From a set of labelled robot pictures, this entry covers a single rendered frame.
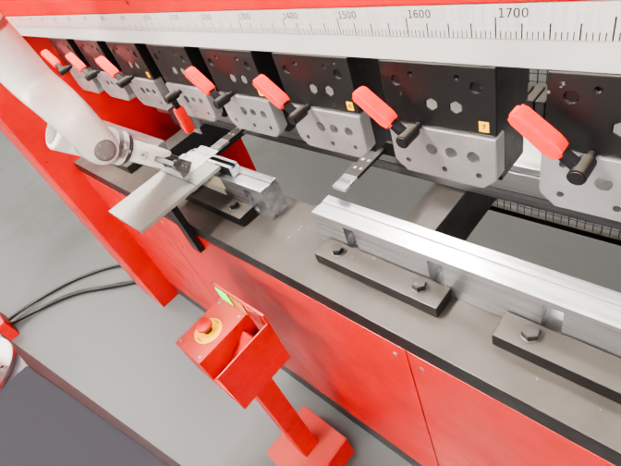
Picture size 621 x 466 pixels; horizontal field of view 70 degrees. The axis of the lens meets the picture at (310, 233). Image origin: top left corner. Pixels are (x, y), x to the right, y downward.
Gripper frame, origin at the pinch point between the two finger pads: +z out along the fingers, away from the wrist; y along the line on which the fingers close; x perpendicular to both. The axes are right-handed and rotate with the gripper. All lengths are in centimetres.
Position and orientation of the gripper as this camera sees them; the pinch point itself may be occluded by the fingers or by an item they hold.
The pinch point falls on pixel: (177, 163)
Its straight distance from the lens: 126.2
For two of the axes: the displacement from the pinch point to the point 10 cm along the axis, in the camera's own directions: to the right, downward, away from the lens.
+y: -7.1, -3.0, 6.3
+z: 6.3, 1.1, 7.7
